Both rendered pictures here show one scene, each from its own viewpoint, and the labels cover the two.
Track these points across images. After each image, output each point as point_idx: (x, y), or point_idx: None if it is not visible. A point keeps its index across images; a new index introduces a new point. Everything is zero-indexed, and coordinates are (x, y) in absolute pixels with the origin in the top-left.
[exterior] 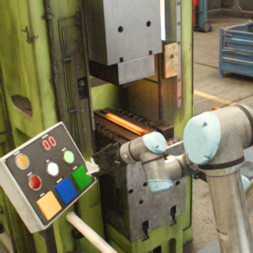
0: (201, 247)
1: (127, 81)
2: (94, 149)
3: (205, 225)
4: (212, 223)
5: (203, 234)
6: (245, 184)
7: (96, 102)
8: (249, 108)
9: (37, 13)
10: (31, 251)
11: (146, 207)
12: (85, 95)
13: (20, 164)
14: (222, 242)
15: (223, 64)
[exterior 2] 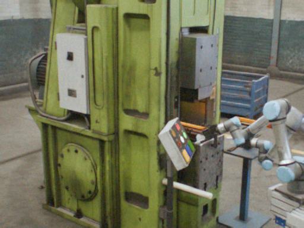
0: (223, 213)
1: (201, 98)
2: None
3: (220, 202)
4: (224, 200)
5: (221, 206)
6: (271, 145)
7: None
8: (285, 99)
9: (163, 60)
10: (116, 221)
11: (206, 173)
12: (175, 107)
13: (173, 134)
14: (280, 151)
15: None
